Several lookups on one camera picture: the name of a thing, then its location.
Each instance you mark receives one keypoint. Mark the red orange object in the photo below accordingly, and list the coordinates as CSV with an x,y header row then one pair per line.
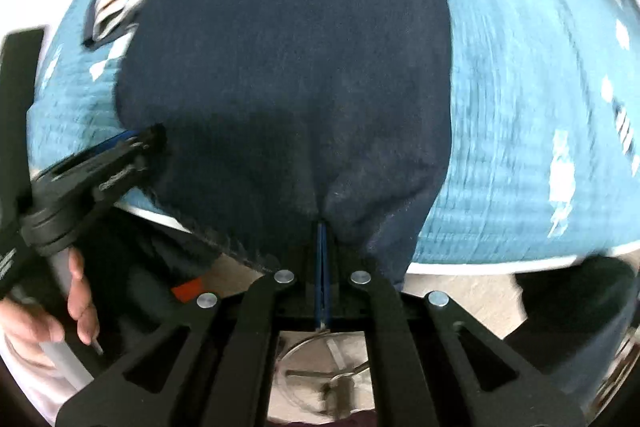
x,y
189,289

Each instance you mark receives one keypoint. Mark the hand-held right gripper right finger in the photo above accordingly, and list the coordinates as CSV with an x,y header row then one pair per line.
x,y
395,337

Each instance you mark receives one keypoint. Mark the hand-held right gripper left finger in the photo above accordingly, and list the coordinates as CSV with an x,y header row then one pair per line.
x,y
250,337

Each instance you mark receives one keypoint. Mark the dark denim jacket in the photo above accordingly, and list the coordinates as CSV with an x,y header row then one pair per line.
x,y
300,82

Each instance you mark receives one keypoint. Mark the person's left forearm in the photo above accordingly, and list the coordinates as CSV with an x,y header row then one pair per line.
x,y
30,392

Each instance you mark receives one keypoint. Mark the blue printed bedspread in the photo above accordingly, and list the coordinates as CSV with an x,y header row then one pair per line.
x,y
525,132

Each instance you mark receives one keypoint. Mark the metal chair base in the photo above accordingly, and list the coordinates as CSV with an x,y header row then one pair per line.
x,y
325,377

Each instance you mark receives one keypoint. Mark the person's left hand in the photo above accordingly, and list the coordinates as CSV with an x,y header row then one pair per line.
x,y
82,297

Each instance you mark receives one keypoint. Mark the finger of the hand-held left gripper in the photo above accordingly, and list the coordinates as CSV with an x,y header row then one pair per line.
x,y
105,167

